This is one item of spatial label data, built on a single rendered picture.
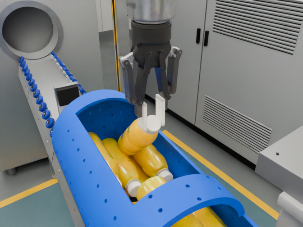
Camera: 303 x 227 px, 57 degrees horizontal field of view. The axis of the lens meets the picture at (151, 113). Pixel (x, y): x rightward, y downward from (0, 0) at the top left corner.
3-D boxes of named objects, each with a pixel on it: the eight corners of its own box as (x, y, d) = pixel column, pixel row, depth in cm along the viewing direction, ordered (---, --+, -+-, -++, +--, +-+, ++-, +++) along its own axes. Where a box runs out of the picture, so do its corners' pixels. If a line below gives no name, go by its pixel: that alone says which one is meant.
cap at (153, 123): (159, 119, 65) (162, 116, 63) (158, 134, 63) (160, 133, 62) (143, 115, 64) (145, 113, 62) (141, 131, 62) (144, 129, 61)
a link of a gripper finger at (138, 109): (142, 96, 57) (129, 99, 56) (142, 116, 60) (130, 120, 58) (139, 93, 58) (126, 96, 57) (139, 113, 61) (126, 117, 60)
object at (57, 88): (81, 111, 127) (76, 81, 119) (84, 115, 124) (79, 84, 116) (59, 117, 123) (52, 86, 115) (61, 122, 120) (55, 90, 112)
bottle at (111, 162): (87, 155, 82) (111, 198, 68) (69, 145, 77) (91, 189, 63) (103, 138, 82) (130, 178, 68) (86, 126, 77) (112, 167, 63)
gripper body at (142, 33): (160, 12, 56) (159, 57, 60) (121, 17, 52) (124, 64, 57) (181, 20, 50) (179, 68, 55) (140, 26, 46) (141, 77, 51)
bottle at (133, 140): (142, 134, 82) (166, 114, 66) (139, 157, 79) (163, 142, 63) (119, 129, 80) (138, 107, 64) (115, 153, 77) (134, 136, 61)
